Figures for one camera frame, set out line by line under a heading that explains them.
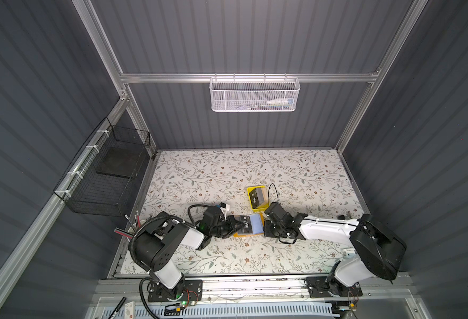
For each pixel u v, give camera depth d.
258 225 0.88
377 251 0.46
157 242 0.47
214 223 0.74
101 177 0.73
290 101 0.91
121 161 0.78
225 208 0.87
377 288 0.74
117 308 0.70
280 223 0.68
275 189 1.05
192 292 0.72
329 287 0.67
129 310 0.69
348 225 0.50
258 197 0.94
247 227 0.88
